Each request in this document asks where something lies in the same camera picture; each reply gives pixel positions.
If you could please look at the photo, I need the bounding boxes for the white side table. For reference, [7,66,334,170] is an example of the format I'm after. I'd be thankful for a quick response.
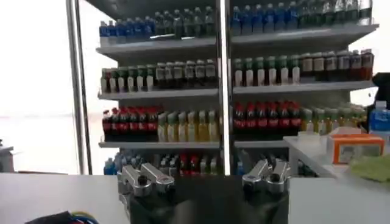
[282,133,390,191]

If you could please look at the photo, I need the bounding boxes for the blue-labelled water bottle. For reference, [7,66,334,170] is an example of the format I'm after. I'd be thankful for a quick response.
[368,100,390,134]

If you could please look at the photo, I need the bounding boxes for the orange tissue box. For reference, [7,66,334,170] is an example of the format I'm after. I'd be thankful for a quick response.
[327,126,386,166]

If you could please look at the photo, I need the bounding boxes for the dark cloth with colourful print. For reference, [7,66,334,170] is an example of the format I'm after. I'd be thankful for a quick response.
[25,210,101,224]

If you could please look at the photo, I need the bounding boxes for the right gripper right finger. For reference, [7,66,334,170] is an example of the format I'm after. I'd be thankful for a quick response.
[241,158,292,195]

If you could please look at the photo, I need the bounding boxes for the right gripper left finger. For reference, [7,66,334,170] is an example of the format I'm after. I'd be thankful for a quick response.
[117,162,176,198]

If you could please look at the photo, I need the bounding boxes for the grey metal window post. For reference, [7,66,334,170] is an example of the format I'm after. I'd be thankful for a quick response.
[65,0,93,176]

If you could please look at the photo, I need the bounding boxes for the green cloth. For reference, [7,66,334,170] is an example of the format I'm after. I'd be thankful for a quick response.
[349,154,390,183]

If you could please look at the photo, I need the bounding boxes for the black rounded object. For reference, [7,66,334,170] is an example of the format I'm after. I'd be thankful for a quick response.
[366,72,390,130]

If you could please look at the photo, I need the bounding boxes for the shelf rack with bottles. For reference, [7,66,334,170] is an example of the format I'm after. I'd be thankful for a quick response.
[85,0,380,177]

